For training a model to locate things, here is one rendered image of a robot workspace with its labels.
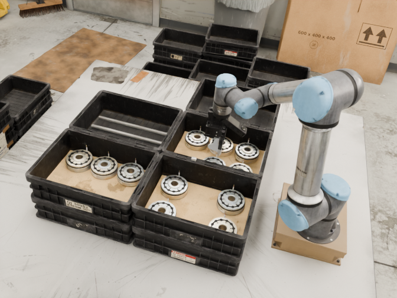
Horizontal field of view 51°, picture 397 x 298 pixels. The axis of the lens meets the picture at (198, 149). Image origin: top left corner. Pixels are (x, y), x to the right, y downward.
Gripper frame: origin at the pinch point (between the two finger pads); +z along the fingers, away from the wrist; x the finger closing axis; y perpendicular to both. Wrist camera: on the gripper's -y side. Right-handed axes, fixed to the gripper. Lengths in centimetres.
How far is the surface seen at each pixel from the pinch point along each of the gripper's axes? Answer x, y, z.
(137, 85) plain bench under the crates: -59, 56, 15
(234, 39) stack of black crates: -177, 15, 34
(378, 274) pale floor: -21, -98, 85
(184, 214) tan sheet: 36.7, 7.0, 2.0
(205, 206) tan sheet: 30.6, 0.3, 2.0
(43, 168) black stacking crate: 35, 62, -4
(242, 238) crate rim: 50, -14, -8
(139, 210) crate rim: 47, 21, -8
